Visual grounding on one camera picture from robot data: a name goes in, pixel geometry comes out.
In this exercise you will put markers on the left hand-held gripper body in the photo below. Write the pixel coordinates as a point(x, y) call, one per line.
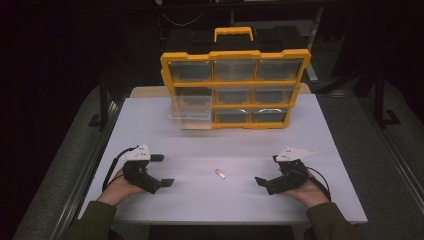
point(136, 173)

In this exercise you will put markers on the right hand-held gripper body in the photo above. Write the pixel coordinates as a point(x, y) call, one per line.
point(290, 176)

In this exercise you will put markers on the clear plastic drawer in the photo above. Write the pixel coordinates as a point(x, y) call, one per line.
point(191, 106)

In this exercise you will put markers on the yellow black drawer organizer case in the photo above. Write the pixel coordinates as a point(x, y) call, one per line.
point(235, 83)

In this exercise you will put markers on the person's right hand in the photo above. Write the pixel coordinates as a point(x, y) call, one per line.
point(308, 191)

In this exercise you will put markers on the person's left hand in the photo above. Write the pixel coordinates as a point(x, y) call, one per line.
point(116, 191)

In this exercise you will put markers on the black metal stand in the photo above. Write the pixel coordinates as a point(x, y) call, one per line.
point(104, 103)
point(383, 100)

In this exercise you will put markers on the white metal pole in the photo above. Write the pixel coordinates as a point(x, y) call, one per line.
point(313, 50)

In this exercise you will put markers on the grey metal rail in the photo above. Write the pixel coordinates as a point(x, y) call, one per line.
point(80, 180)
point(396, 160)

